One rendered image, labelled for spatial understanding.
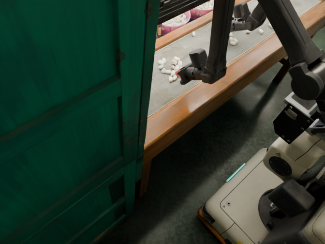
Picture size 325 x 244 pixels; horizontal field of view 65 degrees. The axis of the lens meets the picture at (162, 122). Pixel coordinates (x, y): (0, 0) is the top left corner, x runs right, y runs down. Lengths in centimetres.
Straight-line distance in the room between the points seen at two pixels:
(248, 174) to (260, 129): 66
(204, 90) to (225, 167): 84
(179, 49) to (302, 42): 84
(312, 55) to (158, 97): 70
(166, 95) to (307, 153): 64
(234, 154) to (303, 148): 99
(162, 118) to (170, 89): 20
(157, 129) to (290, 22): 63
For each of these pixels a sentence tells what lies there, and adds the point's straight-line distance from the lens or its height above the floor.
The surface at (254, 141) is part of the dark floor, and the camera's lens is 216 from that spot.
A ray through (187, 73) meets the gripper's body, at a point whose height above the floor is 90.
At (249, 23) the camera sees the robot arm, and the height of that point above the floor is 99.
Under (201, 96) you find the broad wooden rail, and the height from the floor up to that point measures 76.
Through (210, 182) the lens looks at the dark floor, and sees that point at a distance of 188.
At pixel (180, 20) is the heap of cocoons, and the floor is 74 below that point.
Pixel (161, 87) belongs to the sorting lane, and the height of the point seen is 74.
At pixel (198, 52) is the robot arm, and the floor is 102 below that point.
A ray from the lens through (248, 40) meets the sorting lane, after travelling 168.
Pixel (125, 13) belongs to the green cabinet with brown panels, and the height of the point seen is 144.
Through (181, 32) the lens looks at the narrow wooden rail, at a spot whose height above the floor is 76.
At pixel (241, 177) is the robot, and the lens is 165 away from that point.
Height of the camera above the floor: 169
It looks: 56 degrees down
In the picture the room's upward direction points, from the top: 11 degrees clockwise
